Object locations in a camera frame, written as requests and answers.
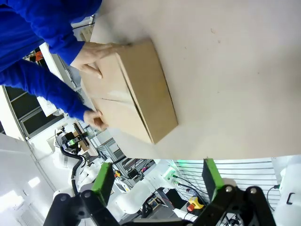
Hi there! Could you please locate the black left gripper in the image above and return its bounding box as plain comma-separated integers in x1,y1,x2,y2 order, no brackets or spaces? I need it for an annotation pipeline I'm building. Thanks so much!
43,131,121,226

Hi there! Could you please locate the right gripper black finger with green pad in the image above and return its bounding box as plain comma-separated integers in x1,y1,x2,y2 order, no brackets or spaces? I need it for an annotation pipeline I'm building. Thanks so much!
193,158,277,226

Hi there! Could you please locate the brown cardboard box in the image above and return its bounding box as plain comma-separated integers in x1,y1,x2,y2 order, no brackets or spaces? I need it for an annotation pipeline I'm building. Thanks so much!
79,39,179,145

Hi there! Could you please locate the person's right forearm, blue sleeve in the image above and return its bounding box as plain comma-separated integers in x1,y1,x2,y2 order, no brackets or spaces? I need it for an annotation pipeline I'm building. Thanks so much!
9,59,94,121

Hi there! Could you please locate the person's left forearm, blue sleeve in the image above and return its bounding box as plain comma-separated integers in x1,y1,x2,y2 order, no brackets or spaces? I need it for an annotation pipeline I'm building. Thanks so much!
32,9,86,66

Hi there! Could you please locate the white control box, green light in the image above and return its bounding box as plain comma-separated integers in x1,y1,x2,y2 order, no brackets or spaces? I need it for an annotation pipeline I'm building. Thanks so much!
163,164,181,187

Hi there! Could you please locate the small background cardboard box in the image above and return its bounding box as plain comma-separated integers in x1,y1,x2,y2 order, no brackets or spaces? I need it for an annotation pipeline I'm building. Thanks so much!
72,122,91,152

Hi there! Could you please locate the person's right hand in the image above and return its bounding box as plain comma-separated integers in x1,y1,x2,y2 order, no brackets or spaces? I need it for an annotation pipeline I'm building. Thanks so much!
83,110,110,130

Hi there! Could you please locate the person's left hand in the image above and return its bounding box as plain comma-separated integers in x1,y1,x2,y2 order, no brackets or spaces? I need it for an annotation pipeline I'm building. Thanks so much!
70,41,126,80

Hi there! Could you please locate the white slatted panel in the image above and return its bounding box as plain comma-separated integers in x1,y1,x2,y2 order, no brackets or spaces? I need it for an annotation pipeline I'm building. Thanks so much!
175,160,277,197

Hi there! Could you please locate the yellow red emergency stop button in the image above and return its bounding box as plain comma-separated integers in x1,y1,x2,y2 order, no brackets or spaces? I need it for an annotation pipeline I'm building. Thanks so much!
186,196,205,213

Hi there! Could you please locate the white cabinet with dark panels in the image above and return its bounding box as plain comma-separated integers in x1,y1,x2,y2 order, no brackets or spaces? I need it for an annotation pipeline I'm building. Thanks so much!
0,85,64,142

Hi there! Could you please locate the black corrugated cable conduit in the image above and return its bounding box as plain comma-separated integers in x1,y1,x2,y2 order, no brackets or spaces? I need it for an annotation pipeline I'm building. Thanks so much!
60,145,86,196

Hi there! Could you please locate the aluminium frame cart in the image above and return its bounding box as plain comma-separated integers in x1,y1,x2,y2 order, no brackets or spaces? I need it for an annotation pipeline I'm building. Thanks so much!
93,136,128,165

